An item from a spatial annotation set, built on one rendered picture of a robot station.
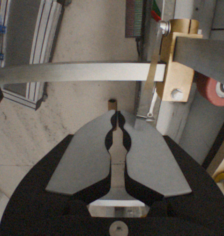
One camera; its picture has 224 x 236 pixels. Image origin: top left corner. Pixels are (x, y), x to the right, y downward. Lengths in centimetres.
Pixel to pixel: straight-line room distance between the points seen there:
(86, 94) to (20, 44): 60
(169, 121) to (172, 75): 38
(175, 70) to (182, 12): 30
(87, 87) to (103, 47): 35
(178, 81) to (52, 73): 22
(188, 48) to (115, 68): 11
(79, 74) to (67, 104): 106
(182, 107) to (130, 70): 40
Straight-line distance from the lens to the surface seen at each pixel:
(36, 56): 101
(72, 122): 139
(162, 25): 25
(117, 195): 32
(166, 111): 58
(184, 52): 21
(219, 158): 41
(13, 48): 111
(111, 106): 114
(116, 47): 110
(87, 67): 24
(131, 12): 40
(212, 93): 25
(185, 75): 26
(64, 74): 26
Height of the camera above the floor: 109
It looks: 58 degrees down
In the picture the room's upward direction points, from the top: 177 degrees counter-clockwise
